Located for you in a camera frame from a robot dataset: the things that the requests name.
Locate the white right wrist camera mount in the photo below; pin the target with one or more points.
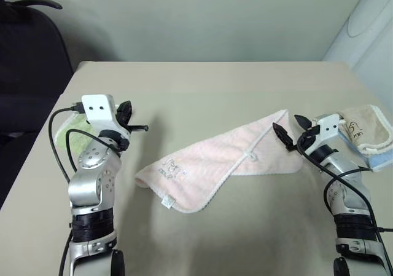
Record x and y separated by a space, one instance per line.
328 127

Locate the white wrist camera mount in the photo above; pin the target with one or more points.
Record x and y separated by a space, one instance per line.
98 108
328 127

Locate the dark fabric chair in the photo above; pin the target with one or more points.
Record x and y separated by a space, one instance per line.
27 73

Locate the white and blue rounded object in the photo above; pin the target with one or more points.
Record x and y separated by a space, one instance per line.
365 42

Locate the light green towel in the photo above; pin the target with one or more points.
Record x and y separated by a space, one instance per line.
73 125

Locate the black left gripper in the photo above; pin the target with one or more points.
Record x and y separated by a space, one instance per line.
123 120

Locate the beige towel with white trim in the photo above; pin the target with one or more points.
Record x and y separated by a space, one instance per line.
368 125

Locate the light blue towel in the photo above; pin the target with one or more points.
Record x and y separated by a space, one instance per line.
380 162

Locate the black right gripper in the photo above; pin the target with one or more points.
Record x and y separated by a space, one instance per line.
308 136

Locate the pink towel with white trim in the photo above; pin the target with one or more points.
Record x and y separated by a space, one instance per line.
215 165

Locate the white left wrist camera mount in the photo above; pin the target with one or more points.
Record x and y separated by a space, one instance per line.
98 108

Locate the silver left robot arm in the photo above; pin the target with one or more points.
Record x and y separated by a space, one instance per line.
92 177

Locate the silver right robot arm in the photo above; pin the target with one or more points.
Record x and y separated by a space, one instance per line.
353 214

